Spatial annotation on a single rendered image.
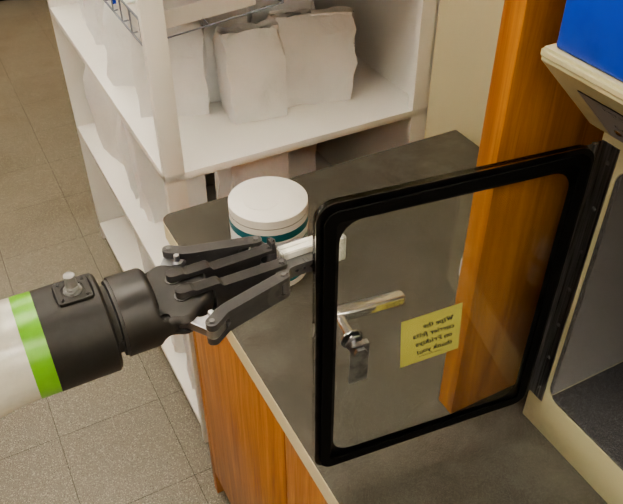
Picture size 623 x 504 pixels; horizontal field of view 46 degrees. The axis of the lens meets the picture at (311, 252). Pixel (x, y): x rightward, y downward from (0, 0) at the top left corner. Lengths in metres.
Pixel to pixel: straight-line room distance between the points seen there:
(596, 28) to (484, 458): 0.60
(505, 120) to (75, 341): 0.46
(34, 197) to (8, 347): 2.68
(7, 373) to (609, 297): 0.67
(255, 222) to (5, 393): 0.60
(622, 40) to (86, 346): 0.49
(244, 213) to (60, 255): 1.84
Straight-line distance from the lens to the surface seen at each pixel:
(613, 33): 0.64
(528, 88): 0.78
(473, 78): 1.67
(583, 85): 0.66
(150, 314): 0.65
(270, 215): 1.15
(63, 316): 0.64
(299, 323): 1.18
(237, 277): 0.68
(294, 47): 1.74
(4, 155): 3.64
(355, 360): 0.79
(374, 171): 1.53
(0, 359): 0.63
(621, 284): 0.95
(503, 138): 0.79
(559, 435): 1.05
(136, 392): 2.36
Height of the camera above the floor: 1.77
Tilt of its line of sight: 39 degrees down
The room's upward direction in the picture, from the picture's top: straight up
